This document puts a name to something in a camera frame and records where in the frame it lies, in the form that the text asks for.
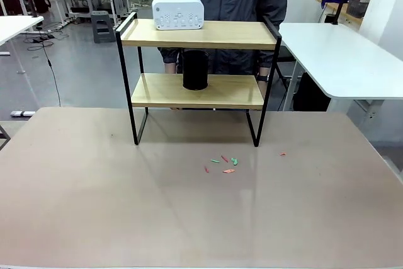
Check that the black cylindrical cup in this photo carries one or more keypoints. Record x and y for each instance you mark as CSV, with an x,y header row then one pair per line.
x,y
195,70

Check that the black wrist watch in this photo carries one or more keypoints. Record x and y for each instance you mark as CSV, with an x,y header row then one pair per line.
x,y
263,77

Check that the white side table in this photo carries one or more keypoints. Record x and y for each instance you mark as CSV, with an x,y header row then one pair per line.
x,y
15,25

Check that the wooden shelf black metal frame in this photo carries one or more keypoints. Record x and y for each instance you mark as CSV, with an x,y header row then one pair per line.
x,y
195,37

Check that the black backpack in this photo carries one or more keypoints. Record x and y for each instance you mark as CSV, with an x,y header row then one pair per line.
x,y
41,1

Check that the person's right hand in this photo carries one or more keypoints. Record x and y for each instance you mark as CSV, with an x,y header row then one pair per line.
x,y
170,68

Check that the black box under table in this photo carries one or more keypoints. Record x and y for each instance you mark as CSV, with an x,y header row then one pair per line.
x,y
310,92

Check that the large white table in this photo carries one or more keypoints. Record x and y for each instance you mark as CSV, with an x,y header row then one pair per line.
x,y
340,61

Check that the long orange paper scrap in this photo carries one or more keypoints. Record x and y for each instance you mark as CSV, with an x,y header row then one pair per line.
x,y
229,171

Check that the thin green paper scrap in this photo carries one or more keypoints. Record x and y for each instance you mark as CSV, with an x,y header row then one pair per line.
x,y
215,161

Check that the wooden background table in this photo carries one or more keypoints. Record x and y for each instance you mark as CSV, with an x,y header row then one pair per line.
x,y
352,20

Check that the white sound machine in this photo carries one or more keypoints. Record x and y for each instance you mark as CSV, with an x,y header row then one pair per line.
x,y
178,14

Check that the person's left forearm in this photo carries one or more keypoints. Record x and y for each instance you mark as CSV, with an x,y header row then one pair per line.
x,y
263,71

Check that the grey step stool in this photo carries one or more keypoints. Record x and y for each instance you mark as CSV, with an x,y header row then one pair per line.
x,y
102,26

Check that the chunky green paper scrap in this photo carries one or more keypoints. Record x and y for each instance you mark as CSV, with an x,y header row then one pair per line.
x,y
234,161

